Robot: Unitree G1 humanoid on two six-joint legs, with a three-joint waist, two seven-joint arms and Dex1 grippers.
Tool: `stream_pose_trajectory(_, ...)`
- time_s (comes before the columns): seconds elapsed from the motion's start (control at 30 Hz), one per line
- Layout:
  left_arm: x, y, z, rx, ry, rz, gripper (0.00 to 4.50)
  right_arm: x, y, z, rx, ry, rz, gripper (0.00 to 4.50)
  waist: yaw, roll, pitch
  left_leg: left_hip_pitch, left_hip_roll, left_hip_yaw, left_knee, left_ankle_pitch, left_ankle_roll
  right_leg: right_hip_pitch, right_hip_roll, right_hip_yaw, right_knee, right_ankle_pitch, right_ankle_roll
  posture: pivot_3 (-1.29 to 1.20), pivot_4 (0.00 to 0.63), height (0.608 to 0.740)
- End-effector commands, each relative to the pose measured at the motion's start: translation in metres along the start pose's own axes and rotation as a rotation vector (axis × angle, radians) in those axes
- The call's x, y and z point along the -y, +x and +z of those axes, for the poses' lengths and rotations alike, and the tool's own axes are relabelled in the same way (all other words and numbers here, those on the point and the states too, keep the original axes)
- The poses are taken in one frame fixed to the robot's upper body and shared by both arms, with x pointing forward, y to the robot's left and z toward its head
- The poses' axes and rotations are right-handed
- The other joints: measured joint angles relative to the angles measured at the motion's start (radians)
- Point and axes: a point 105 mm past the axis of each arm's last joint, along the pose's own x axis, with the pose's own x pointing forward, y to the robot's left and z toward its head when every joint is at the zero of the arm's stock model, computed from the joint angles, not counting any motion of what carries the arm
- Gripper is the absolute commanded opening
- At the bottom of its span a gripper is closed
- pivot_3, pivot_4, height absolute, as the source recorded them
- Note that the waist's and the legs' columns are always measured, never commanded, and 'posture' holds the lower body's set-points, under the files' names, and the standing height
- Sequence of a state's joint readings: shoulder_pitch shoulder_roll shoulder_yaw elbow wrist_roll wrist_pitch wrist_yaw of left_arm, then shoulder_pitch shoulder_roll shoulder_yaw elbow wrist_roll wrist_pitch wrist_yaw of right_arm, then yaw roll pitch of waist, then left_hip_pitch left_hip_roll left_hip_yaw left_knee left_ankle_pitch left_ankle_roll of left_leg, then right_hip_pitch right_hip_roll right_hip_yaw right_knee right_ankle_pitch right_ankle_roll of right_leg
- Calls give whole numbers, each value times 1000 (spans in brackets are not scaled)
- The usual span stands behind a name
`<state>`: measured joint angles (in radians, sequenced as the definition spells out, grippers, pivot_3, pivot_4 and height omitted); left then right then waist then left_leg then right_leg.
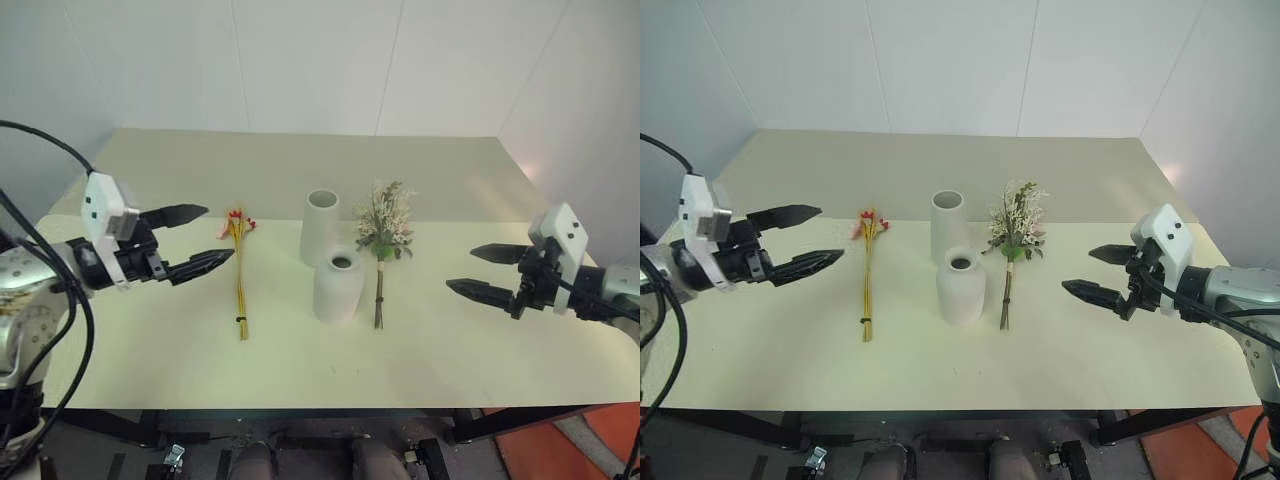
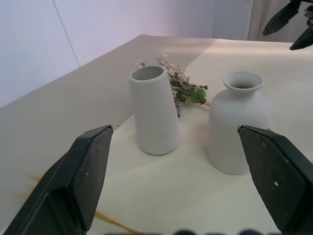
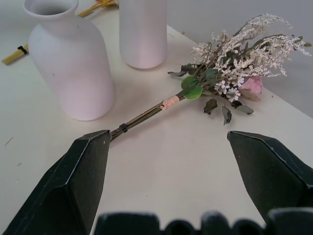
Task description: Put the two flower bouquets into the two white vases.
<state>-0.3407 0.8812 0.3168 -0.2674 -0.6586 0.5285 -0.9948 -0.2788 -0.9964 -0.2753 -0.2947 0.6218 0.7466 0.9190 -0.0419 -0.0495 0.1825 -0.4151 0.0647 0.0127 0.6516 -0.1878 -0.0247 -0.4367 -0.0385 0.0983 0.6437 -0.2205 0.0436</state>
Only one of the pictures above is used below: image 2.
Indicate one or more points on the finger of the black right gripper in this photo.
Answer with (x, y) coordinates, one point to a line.
(281, 19)
(304, 40)

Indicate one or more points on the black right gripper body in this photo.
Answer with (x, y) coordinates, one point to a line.
(309, 14)

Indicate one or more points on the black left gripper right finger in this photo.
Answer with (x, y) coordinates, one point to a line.
(276, 171)

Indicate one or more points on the cream table mat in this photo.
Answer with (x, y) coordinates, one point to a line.
(171, 195)

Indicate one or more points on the tall white cylindrical vase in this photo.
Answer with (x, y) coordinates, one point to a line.
(156, 117)

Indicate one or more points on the yellow dried grass stems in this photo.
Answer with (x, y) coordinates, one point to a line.
(115, 221)

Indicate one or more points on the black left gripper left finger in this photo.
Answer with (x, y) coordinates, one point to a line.
(73, 176)

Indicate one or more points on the dried flower bunch green leaves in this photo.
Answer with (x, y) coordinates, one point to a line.
(181, 83)

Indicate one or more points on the white flared-neck round vase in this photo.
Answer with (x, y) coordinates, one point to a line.
(234, 122)

